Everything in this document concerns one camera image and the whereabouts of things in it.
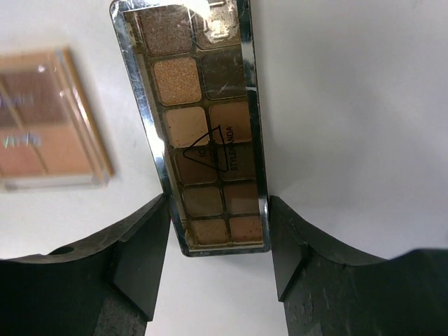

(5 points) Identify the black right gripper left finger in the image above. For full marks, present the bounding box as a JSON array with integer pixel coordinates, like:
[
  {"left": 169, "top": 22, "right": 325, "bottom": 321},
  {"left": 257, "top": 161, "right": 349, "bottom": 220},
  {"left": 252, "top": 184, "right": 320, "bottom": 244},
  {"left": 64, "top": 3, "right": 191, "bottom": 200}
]
[{"left": 1, "top": 195, "right": 170, "bottom": 335}]

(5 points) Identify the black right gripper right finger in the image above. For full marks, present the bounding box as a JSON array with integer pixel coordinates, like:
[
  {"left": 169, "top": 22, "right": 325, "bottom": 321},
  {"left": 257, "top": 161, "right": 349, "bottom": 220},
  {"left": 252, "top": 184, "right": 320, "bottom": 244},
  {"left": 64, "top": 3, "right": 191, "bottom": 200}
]
[{"left": 269, "top": 196, "right": 447, "bottom": 335}]

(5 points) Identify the pink four-pan eyeshadow palette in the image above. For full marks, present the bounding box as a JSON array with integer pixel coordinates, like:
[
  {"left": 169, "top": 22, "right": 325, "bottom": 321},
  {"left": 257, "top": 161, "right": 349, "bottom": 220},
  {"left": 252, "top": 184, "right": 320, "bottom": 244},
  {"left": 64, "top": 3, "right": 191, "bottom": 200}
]
[{"left": 1, "top": 48, "right": 114, "bottom": 191}]

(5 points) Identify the long brown eyeshadow palette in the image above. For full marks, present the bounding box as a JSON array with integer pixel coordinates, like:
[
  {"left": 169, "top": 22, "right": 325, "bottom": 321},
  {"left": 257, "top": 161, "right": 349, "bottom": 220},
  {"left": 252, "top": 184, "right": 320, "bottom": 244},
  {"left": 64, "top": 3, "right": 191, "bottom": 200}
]
[{"left": 109, "top": 1, "right": 271, "bottom": 257}]

